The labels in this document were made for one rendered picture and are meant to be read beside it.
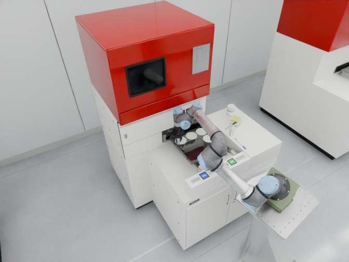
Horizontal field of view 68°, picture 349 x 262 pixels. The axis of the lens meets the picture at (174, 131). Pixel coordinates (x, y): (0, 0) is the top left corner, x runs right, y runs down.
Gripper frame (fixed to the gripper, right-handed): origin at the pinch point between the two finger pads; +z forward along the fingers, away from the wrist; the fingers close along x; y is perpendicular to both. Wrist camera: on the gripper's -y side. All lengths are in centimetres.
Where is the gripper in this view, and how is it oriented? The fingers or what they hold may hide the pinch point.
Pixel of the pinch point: (177, 143)
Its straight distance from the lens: 223.6
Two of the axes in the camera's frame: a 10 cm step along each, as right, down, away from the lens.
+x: -8.6, -3.2, 3.9
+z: 0.2, 7.6, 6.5
